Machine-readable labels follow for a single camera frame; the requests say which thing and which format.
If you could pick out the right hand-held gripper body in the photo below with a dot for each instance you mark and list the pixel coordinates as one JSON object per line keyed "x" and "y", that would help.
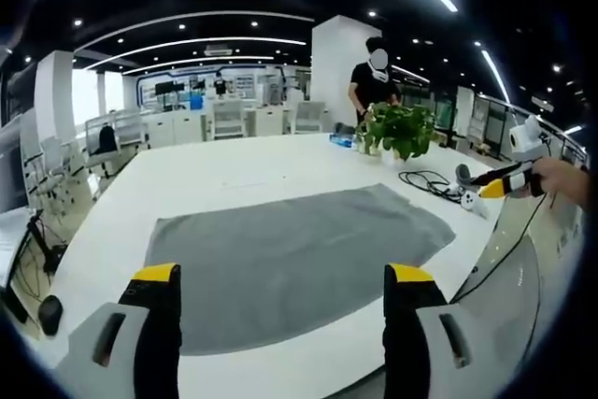
{"x": 527, "y": 146}

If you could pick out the person's right hand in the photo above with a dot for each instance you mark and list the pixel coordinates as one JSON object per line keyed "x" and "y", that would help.
{"x": 558, "y": 179}

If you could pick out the white table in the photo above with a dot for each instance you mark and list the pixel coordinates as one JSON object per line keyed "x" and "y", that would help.
{"x": 210, "y": 175}

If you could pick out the grey round device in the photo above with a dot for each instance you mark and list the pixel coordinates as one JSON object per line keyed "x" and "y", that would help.
{"x": 463, "y": 174}

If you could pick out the white controller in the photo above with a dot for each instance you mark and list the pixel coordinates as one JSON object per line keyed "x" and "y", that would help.
{"x": 473, "y": 200}

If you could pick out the white office chair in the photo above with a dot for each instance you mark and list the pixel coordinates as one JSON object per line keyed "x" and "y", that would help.
{"x": 51, "y": 170}
{"x": 229, "y": 118}
{"x": 309, "y": 116}

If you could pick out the black backpack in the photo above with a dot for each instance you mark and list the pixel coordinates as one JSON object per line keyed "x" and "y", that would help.
{"x": 103, "y": 138}

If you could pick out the black computer mouse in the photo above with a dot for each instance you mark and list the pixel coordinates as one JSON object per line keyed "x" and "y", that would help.
{"x": 50, "y": 314}

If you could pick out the grey towel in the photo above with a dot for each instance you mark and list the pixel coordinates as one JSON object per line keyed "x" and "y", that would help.
{"x": 289, "y": 254}

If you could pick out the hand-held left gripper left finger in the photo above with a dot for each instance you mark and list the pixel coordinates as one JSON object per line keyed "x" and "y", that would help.
{"x": 117, "y": 347}

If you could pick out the blue box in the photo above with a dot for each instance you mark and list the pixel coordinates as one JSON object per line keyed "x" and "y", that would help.
{"x": 343, "y": 139}

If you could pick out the green potted plant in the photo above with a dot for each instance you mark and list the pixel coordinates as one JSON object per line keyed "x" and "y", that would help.
{"x": 402, "y": 130}

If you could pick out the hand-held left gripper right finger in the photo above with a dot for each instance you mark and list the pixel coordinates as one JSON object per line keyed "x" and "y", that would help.
{"x": 420, "y": 347}

